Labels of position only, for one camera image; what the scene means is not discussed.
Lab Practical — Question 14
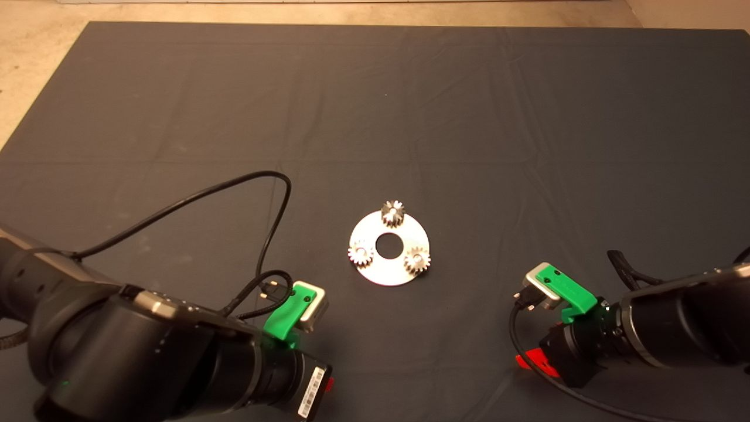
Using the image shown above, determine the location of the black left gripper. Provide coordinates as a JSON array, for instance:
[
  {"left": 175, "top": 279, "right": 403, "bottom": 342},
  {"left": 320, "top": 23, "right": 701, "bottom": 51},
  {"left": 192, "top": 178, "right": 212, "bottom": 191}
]
[{"left": 258, "top": 339, "right": 336, "bottom": 421}]

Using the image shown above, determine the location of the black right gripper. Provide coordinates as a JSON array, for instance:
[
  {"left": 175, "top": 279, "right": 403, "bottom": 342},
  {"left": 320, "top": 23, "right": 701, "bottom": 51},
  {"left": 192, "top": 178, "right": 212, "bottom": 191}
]
[{"left": 516, "top": 305, "right": 610, "bottom": 389}]

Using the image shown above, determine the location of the bright steel planetary gear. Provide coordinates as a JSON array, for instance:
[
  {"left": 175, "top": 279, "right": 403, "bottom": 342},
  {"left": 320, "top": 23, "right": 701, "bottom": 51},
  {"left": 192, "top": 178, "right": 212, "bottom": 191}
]
[{"left": 347, "top": 240, "right": 376, "bottom": 268}]

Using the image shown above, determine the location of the round metal carrier plate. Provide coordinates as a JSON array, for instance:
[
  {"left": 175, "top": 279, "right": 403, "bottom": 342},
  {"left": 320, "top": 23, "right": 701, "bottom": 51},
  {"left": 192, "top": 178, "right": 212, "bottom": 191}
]
[{"left": 350, "top": 211, "right": 431, "bottom": 287}]

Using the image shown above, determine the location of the dark grey table cloth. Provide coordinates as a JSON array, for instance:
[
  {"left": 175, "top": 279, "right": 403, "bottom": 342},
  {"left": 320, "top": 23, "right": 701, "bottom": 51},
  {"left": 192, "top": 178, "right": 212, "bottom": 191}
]
[{"left": 0, "top": 21, "right": 750, "bottom": 422}]

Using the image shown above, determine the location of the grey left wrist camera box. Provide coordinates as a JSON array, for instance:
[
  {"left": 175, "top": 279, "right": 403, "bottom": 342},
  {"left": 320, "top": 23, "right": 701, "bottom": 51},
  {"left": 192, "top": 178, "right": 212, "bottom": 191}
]
[{"left": 290, "top": 281, "right": 330, "bottom": 333}]

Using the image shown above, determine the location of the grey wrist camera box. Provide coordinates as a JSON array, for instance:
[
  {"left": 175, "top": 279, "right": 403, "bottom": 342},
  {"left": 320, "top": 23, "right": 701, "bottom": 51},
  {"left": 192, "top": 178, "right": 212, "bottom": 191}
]
[
  {"left": 523, "top": 262, "right": 563, "bottom": 311},
  {"left": 290, "top": 281, "right": 330, "bottom": 333}
]

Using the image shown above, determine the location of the green right camera mount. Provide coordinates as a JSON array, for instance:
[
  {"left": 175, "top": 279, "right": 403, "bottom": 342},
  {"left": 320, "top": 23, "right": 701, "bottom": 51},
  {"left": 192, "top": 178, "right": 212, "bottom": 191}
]
[{"left": 536, "top": 267, "right": 598, "bottom": 324}]

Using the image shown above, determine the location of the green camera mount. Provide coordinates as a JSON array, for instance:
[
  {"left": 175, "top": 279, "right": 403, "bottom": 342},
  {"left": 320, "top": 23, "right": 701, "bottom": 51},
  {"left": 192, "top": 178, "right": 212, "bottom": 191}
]
[
  {"left": 264, "top": 287, "right": 311, "bottom": 342},
  {"left": 536, "top": 267, "right": 598, "bottom": 324}
]

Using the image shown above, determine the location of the green left camera mount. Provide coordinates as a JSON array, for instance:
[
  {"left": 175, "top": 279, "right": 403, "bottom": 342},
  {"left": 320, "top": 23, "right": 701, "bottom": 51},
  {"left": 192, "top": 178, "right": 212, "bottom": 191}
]
[{"left": 264, "top": 287, "right": 311, "bottom": 342}]

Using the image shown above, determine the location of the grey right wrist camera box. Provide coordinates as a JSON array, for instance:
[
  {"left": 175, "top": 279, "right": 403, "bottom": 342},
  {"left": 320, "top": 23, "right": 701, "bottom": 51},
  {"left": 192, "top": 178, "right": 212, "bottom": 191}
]
[{"left": 523, "top": 262, "right": 563, "bottom": 311}]

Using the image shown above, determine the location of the braided black left arm cable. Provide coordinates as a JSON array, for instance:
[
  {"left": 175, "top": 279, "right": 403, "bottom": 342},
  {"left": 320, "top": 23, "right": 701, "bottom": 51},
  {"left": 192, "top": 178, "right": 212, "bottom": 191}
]
[
  {"left": 220, "top": 270, "right": 294, "bottom": 320},
  {"left": 0, "top": 325, "right": 30, "bottom": 351}
]

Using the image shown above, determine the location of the braided black arm cable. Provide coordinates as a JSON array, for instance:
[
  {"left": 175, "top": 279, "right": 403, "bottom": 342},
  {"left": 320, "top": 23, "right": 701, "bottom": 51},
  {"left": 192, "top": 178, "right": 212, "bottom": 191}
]
[
  {"left": 606, "top": 249, "right": 663, "bottom": 291},
  {"left": 0, "top": 325, "right": 30, "bottom": 351},
  {"left": 220, "top": 270, "right": 294, "bottom": 320}
]

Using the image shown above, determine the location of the braided black right arm cable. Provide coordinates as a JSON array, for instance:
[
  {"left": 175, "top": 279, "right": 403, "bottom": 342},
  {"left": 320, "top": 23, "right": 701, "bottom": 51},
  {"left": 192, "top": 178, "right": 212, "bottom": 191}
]
[{"left": 606, "top": 249, "right": 663, "bottom": 291}]

